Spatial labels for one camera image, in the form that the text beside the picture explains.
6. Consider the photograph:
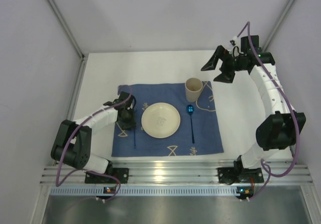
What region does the beige cup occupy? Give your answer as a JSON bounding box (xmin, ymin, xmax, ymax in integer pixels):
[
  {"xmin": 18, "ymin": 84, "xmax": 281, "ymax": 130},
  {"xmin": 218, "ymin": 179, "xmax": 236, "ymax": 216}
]
[{"xmin": 185, "ymin": 78, "xmax": 203, "ymax": 102}]

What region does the cream ceramic plate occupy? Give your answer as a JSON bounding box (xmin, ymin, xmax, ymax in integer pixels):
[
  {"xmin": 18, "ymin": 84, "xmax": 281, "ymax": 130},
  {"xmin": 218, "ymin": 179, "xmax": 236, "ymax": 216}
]
[{"xmin": 141, "ymin": 102, "xmax": 181, "ymax": 139}]

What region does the blue metal spoon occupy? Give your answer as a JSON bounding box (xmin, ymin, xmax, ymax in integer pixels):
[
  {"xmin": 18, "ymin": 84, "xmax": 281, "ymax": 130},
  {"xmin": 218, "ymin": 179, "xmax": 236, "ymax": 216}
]
[{"xmin": 186, "ymin": 104, "xmax": 195, "ymax": 144}]

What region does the blue fish-print placemat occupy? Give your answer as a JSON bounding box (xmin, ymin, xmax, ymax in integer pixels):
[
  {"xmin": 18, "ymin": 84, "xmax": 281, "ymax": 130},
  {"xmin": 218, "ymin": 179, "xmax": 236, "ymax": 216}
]
[{"xmin": 112, "ymin": 81, "xmax": 224, "ymax": 157}]

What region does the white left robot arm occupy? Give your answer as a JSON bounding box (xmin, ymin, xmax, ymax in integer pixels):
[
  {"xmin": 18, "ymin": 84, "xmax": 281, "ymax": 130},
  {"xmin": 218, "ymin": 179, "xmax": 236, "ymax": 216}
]
[{"xmin": 51, "ymin": 91, "xmax": 136, "ymax": 174}]

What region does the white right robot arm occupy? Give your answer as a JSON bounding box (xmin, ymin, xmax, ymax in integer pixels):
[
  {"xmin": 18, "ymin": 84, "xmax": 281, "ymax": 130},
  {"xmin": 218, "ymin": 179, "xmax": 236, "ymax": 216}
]
[{"xmin": 201, "ymin": 35, "xmax": 306, "ymax": 168}]

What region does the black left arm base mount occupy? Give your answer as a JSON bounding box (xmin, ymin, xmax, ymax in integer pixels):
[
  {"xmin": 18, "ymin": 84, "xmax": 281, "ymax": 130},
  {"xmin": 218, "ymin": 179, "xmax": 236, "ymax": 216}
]
[{"xmin": 85, "ymin": 168, "xmax": 129, "ymax": 184}]

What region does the aluminium table edge rail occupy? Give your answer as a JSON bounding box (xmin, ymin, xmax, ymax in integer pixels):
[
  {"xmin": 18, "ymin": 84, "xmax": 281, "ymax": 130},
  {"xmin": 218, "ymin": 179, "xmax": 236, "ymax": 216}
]
[{"xmin": 40, "ymin": 160, "xmax": 313, "ymax": 186}]

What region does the right aluminium frame post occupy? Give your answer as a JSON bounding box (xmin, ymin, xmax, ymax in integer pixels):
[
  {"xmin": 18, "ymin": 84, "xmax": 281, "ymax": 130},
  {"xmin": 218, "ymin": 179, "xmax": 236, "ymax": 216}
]
[{"xmin": 262, "ymin": 0, "xmax": 297, "ymax": 51}]

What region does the aluminium frame post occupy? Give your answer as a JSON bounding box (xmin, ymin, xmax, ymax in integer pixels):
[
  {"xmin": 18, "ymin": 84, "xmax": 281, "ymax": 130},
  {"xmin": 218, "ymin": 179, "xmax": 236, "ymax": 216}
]
[
  {"xmin": 262, "ymin": 0, "xmax": 297, "ymax": 51},
  {"xmin": 45, "ymin": 0, "xmax": 85, "ymax": 60}
]

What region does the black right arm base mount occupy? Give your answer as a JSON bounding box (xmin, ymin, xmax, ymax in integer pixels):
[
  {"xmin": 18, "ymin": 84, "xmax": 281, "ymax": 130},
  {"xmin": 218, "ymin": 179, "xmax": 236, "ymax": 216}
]
[{"xmin": 217, "ymin": 167, "xmax": 264, "ymax": 185}]

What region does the perforated cable tray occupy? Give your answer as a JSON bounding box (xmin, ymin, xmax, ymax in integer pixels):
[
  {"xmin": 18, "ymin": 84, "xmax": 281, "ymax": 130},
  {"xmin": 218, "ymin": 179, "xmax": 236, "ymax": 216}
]
[{"xmin": 49, "ymin": 185, "xmax": 254, "ymax": 197}]

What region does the left aluminium frame post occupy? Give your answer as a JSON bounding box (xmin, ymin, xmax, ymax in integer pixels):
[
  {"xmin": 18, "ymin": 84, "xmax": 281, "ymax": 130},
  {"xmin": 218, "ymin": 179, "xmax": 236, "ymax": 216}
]
[{"xmin": 45, "ymin": 0, "xmax": 85, "ymax": 60}]

